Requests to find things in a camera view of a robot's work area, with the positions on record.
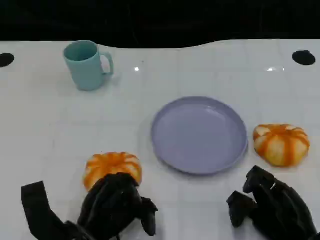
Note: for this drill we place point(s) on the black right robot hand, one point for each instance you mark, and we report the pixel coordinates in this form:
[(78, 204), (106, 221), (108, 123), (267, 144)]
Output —
[(277, 210)]

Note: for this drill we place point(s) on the black table grommet hole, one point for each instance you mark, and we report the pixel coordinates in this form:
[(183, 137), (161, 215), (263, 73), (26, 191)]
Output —
[(303, 57), (5, 60)]

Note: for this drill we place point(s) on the orange and white toy bread roll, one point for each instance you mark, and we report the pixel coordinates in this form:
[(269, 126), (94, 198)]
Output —
[(112, 163), (281, 145)]

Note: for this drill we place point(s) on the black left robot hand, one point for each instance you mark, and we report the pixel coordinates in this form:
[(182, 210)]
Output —
[(110, 205)]

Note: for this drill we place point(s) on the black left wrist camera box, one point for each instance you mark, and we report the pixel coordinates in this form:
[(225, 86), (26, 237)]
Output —
[(37, 207)]

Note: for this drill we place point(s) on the pale green mug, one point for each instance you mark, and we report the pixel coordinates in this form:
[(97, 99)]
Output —
[(83, 68)]

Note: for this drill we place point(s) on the lilac plate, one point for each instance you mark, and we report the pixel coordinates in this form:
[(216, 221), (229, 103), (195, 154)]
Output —
[(198, 135)]

